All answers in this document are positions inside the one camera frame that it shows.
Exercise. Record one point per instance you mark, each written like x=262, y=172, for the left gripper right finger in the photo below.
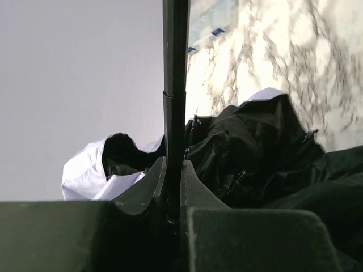
x=215, y=237

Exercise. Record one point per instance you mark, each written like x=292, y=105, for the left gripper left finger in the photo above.
x=118, y=235

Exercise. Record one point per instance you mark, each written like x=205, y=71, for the lavender folding umbrella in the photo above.
x=263, y=153

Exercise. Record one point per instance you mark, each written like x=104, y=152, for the clear plastic screw box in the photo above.
x=210, y=19

